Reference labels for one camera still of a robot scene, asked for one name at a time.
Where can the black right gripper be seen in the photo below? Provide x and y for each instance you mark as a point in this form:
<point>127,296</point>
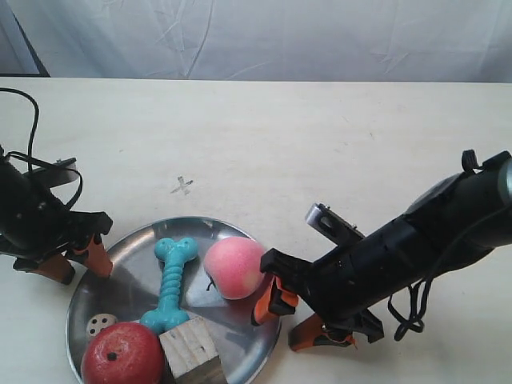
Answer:
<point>339,287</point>

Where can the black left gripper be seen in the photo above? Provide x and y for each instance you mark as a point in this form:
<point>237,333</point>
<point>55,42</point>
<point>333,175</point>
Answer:
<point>40,229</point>

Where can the round silver metal plate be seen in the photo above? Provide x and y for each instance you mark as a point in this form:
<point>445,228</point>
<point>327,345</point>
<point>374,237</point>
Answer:
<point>134,283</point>

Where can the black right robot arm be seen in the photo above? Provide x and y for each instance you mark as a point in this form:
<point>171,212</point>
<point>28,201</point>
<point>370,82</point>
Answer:
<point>453,225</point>

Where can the small wooden die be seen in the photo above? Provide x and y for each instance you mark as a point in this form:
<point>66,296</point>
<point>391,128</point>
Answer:
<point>97,323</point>

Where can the pink toy peach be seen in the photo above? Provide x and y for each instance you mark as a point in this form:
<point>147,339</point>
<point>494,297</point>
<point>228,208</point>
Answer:
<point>233,265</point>

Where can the red toy orange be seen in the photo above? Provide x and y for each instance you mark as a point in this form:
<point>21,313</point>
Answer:
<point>126,352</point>

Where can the light wooden cube block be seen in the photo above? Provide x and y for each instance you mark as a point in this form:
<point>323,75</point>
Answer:
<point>191,354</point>

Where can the turquoise rubber bone toy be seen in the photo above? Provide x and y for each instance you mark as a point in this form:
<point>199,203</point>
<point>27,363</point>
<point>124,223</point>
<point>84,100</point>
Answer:
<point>175,255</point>

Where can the white backdrop cloth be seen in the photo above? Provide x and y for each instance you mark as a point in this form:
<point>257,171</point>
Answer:
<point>375,41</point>

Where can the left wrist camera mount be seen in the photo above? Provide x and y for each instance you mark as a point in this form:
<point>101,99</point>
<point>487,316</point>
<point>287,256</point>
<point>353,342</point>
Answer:
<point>51,175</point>

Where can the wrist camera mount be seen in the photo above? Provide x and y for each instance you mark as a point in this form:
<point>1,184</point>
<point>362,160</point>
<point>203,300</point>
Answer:
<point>321,218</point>
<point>51,175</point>

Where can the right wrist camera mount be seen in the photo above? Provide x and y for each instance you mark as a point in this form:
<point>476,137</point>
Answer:
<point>321,218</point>

